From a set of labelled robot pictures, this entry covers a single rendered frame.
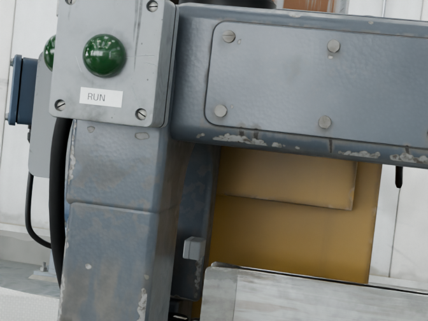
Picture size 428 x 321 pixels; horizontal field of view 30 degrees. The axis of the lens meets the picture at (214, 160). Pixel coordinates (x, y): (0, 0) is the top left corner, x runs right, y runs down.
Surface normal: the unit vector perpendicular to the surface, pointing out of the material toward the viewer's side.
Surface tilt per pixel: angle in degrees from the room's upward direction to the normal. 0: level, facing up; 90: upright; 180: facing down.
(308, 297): 90
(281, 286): 90
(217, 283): 90
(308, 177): 90
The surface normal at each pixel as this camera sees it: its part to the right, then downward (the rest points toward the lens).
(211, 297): 0.07, 0.06
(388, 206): -0.18, 0.04
